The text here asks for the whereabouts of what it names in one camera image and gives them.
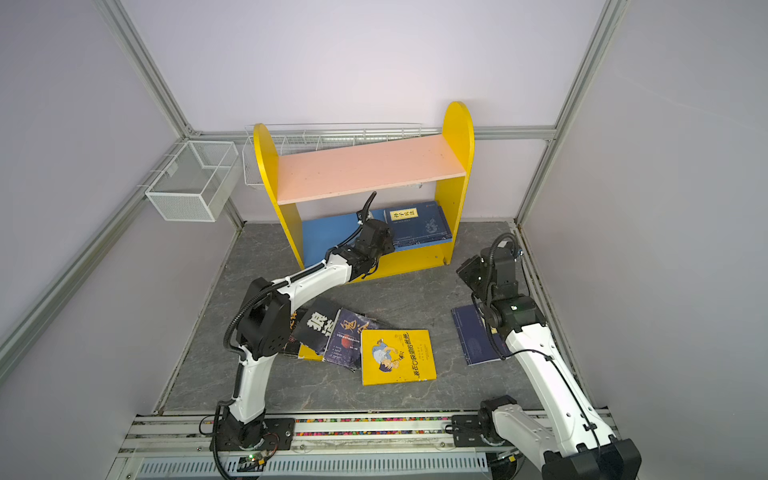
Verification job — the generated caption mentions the navy book yellow label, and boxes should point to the navy book yellow label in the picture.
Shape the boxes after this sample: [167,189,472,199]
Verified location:
[451,305,510,366]
[392,206,454,252]
[383,200,452,248]

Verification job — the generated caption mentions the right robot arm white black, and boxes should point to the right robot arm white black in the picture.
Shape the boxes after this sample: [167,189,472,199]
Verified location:
[457,232,642,479]

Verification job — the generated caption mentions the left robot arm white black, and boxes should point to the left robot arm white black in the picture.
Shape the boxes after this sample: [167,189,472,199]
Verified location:
[211,193,394,451]

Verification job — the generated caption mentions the yellow shelf with pink and blue boards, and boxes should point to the yellow shelf with pink and blue boards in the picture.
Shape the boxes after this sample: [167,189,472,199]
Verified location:
[252,102,475,278]

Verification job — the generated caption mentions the black book white characters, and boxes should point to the black book white characters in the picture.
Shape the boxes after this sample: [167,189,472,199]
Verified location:
[293,298,341,356]

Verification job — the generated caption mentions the dark purple book red circle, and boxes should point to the dark purple book red circle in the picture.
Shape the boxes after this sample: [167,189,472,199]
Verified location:
[323,309,381,371]

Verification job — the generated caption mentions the yellow cartoon cover book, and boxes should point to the yellow cartoon cover book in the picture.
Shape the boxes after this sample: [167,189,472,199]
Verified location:
[361,329,437,386]

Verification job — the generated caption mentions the thin yellow book underneath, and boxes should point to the thin yellow book underneath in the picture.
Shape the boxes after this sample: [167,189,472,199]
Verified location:
[298,344,323,362]

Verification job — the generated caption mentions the black book orange characters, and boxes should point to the black book orange characters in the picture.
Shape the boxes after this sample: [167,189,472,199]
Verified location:
[281,308,307,358]

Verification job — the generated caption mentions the white mesh box basket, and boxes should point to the white mesh box basket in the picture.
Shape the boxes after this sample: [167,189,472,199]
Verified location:
[145,140,243,223]

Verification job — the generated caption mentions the white vent grille panel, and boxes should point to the white vent grille panel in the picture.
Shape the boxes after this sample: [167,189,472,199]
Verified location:
[133,452,490,479]

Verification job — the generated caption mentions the white wire rack basket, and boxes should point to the white wire rack basket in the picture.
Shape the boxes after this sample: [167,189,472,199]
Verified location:
[267,123,427,156]

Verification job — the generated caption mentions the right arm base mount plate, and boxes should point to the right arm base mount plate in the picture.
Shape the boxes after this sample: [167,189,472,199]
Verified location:
[446,414,503,447]

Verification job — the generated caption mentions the aluminium rail with colourful strip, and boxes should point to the aluminium rail with colourful strip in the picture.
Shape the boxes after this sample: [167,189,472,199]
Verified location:
[116,409,626,460]

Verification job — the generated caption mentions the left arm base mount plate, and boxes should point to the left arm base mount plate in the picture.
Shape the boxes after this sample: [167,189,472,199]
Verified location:
[212,417,296,452]

